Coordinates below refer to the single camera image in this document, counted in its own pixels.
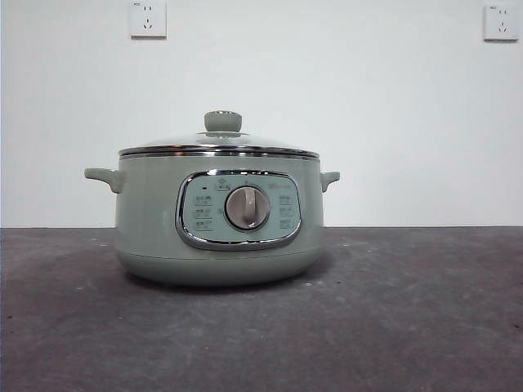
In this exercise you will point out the glass lid with green knob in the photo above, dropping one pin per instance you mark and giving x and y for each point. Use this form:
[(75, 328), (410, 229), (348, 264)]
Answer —
[(222, 121)]

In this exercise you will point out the white wall socket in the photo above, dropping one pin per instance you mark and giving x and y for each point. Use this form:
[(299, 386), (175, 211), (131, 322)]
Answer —
[(148, 19), (501, 22)]

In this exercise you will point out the green electric cooking pot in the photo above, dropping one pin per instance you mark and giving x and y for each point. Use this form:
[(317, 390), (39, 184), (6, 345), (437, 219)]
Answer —
[(147, 220)]

